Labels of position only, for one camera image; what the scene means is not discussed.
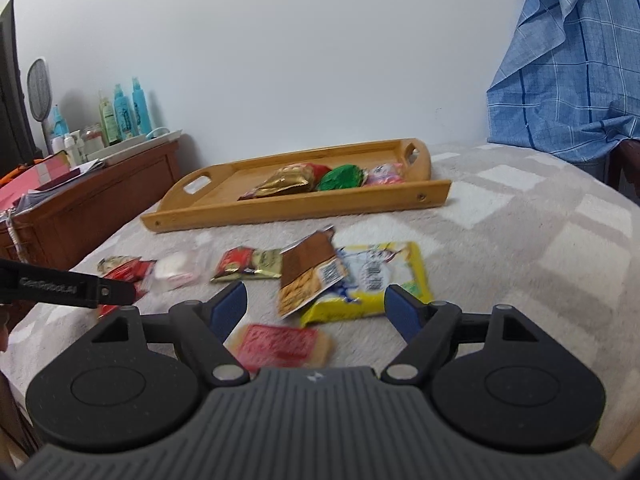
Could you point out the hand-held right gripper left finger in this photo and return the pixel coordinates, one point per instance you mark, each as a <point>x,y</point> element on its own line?
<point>229,310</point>

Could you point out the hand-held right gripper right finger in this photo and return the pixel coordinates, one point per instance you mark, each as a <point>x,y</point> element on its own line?
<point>402,312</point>

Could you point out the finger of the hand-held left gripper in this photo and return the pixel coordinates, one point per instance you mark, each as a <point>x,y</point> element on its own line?
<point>116,292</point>

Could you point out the red biscuit packet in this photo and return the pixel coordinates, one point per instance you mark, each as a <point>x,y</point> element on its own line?
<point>127,272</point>

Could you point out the yellow snack packet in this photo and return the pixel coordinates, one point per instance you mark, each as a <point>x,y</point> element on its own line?
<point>397,267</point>

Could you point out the clear packet of white marshmallow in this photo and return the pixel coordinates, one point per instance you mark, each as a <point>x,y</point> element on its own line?
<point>172,267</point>

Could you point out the pink cracker packet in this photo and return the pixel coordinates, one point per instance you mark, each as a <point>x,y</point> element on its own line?
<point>280,347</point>

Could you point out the brown biscuit packet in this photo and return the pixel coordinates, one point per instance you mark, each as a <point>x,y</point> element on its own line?
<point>305,265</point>

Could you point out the wooden serving tray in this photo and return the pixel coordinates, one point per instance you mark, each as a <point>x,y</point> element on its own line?
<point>225,191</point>

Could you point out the small gold wrapped snack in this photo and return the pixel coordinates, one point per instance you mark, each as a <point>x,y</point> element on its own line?
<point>112,262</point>

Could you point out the red and gold candy packet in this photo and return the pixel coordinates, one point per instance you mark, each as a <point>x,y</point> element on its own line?
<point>245,263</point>

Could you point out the wooden cabinet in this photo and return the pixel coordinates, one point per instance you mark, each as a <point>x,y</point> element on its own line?
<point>100,210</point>

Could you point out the pink box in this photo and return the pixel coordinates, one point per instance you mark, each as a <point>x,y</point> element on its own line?
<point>35,180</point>

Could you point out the stack of papers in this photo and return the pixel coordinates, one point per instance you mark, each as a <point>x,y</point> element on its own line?
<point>85,166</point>

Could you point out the gold foil snack packet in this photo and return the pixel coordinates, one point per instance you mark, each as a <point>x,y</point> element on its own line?
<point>285,183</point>

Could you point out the pink snack packet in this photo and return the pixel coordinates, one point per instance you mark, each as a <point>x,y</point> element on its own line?
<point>383,175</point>

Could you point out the small white bottle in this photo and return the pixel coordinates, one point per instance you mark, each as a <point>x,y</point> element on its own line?
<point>74,149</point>

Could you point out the white plastic tray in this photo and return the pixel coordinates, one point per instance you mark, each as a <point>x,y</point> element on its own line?
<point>135,148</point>

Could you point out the green snack packet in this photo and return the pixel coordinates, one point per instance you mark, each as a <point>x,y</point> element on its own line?
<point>342,178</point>

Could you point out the glass jar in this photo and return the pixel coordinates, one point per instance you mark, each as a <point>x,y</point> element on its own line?
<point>91,140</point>

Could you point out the small teal bottle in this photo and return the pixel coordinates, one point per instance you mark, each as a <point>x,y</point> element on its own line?
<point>58,122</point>

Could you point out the red peanut snack packet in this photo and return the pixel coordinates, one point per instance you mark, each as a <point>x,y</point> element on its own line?
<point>318,170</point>

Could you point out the green liquid bottle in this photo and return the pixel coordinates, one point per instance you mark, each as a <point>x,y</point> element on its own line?
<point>108,120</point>

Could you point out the tall teal spray bottle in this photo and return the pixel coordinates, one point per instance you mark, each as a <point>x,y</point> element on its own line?
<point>142,107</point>
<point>123,115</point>

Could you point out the dark monitor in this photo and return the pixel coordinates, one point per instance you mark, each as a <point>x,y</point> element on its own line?
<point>12,100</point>

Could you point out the electric fly swatter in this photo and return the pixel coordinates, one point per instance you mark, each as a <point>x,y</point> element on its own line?
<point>39,87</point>

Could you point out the blue plaid cloth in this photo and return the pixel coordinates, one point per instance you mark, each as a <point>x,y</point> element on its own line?
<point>565,85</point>

